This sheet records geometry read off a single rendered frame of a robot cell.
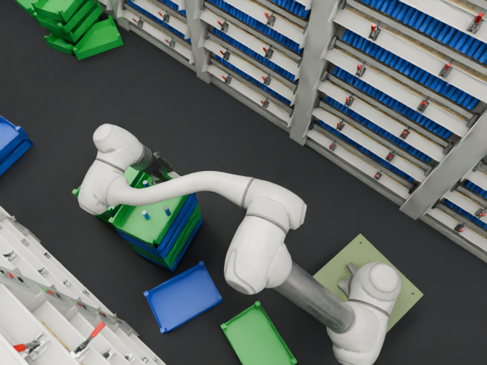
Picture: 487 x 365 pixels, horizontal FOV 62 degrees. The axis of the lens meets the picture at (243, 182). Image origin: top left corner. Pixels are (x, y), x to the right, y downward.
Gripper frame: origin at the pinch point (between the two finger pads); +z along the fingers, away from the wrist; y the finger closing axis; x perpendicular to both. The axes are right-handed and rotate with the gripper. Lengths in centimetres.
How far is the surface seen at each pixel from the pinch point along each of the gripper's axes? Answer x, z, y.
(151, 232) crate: 13.4, 3.3, -18.2
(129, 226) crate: 21.7, -0.5, -14.8
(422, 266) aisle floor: -81, 92, -29
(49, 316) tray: 1, -50, -56
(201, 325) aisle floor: 17, 46, -50
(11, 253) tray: 30, -42, -34
